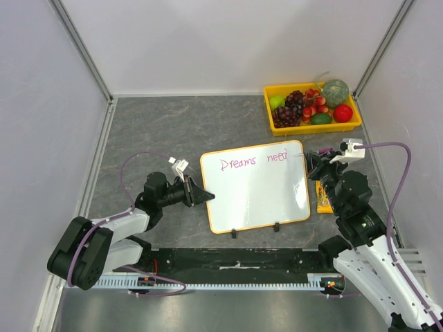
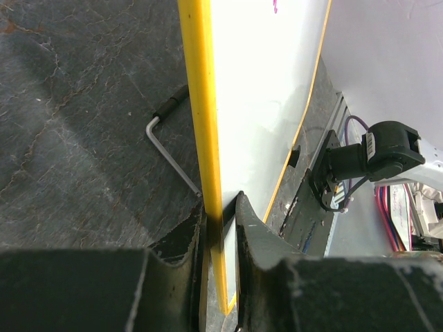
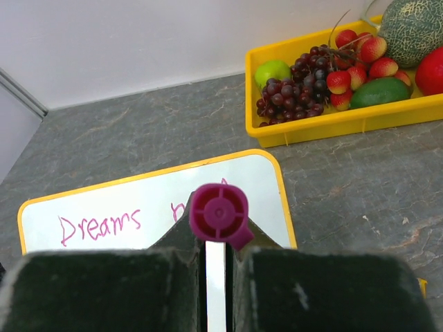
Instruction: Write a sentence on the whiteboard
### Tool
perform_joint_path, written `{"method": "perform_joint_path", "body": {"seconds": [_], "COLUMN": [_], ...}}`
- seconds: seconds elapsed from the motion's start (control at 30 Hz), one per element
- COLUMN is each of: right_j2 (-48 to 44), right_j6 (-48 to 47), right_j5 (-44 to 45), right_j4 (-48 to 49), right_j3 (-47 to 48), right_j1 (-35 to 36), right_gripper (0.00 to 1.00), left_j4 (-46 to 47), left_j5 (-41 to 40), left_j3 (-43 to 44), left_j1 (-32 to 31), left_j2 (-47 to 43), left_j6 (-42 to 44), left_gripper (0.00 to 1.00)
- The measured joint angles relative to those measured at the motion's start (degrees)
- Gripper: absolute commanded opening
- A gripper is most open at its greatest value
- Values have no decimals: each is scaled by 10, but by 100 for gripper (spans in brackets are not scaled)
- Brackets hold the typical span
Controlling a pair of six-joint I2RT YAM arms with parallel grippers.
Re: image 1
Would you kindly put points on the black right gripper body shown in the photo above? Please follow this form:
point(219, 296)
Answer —
point(315, 165)

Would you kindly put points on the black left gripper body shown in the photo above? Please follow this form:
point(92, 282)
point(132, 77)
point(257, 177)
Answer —
point(179, 192)

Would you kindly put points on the orange framed whiteboard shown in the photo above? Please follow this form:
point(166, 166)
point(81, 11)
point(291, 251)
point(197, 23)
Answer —
point(256, 186)

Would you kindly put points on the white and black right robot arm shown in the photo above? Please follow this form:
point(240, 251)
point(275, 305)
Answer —
point(364, 253)

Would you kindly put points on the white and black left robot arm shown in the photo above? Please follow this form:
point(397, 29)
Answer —
point(89, 248)

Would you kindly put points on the yellow candy packet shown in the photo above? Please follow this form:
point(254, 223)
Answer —
point(323, 205)

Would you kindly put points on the dark purple grape bunch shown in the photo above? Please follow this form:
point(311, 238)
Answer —
point(284, 117)

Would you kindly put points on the red apple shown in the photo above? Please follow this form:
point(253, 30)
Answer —
point(343, 113)

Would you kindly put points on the red cherry cluster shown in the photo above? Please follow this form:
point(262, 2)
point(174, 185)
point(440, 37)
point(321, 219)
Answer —
point(314, 103)

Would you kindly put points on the dark red grape bunch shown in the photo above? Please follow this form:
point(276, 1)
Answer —
point(295, 99)

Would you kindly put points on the green apple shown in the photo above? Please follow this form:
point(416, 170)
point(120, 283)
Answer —
point(276, 101)

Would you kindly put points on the green netted melon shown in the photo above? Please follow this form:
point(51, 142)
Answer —
point(335, 92)

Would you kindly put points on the yellow plastic fruit tray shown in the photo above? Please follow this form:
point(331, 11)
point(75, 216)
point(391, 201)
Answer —
point(284, 89)

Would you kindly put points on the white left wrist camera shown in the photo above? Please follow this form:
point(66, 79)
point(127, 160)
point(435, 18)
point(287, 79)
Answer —
point(178, 167)

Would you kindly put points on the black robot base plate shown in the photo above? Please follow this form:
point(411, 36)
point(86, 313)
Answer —
point(235, 265)

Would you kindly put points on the light blue slotted cable duct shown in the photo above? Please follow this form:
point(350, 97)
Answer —
point(132, 281)

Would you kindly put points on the left aluminium floor rail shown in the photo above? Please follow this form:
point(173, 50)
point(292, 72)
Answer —
point(86, 198)

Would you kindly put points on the right aluminium frame post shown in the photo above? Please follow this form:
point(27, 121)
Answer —
point(388, 37)

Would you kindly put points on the aluminium frame post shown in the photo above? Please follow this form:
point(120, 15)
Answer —
point(69, 26)
point(388, 37)

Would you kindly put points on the left aluminium frame post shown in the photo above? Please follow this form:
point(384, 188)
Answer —
point(69, 26)

